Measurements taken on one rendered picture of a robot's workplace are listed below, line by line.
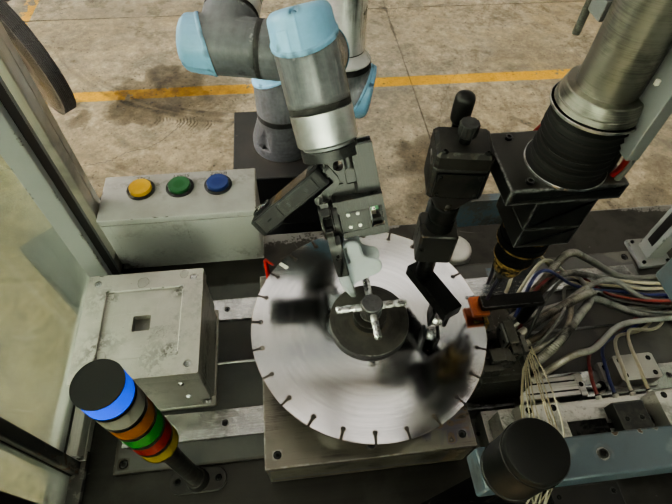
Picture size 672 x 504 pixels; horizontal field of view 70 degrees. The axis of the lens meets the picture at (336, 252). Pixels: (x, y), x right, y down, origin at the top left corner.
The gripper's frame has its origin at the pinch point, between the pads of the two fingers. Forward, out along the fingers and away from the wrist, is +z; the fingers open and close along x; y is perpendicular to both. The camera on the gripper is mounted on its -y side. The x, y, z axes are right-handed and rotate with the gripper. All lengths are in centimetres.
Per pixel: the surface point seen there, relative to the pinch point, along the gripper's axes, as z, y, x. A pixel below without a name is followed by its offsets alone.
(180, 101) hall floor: -16, -76, 198
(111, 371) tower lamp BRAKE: -10.6, -19.2, -25.0
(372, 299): 0.6, 3.3, -3.2
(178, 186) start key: -12.9, -27.7, 26.9
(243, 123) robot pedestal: -16, -21, 67
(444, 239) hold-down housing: -8.4, 12.9, -8.4
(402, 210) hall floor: 44, 20, 135
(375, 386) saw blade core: 9.9, 1.4, -9.2
